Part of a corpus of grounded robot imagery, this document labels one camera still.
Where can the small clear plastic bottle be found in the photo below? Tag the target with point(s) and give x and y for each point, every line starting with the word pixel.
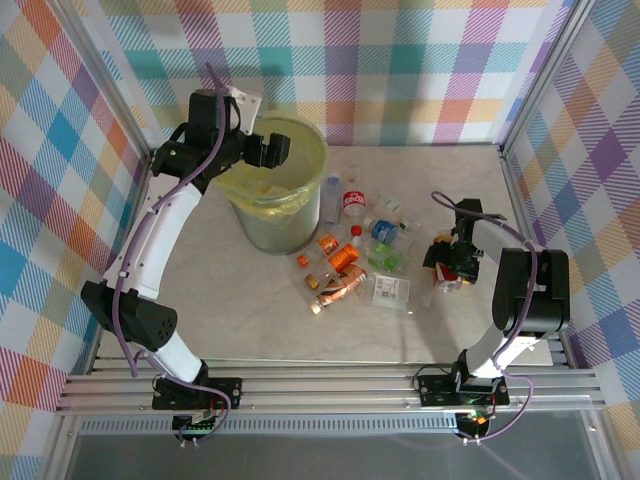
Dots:
pixel 406 224
pixel 354 172

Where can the clear bottle green label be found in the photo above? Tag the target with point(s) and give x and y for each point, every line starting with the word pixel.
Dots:
pixel 387 262

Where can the clear plastic packet white label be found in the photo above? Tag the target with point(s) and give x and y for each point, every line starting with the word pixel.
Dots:
pixel 392 291

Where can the blue label plastic bottle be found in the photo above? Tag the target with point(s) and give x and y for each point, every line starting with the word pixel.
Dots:
pixel 382 229

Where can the tall clear bottle blue cap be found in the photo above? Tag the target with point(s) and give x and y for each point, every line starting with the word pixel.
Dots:
pixel 332 200

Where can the clear bottle green print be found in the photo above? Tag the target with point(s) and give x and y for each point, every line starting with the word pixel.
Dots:
pixel 387 201

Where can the red bottle cap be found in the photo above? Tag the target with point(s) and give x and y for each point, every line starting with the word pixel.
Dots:
pixel 356 230

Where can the red label plastic bottle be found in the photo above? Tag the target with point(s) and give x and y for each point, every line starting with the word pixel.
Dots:
pixel 355 201

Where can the orange soda bottle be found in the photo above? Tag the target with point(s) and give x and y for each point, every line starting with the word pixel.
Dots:
pixel 344 257

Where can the copper coloured plastic bottle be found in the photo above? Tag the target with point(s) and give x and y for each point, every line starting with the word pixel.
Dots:
pixel 345 285

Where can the clear bottle yellow cap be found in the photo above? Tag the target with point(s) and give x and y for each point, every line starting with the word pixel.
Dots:
pixel 313 282

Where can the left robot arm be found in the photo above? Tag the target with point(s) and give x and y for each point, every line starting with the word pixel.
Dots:
pixel 150 240

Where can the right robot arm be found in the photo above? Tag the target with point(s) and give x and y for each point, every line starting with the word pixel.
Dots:
pixel 530 295

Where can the yellow bin liner bag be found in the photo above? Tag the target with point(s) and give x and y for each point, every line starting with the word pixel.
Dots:
pixel 310 150

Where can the clear plastic bin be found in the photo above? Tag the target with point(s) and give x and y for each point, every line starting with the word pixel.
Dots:
pixel 280 230

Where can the plaid fabric panel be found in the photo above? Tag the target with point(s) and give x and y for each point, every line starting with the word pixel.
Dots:
pixel 600 150
pixel 40 150
pixel 400 75

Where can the black controller board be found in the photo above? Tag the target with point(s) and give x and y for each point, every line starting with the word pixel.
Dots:
pixel 200 426
pixel 475 422

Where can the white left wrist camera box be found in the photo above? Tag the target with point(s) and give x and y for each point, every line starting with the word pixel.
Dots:
pixel 247 102

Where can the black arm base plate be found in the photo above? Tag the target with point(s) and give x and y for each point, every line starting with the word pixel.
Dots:
pixel 227 392
pixel 435 392

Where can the aluminium frame post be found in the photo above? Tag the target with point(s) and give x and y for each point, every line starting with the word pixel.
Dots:
pixel 96 50
pixel 558 50

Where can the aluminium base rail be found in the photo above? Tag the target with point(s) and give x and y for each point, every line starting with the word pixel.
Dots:
pixel 325 390

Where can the aluminium frame bar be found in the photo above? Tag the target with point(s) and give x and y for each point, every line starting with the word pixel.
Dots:
pixel 602 450
pixel 57 450

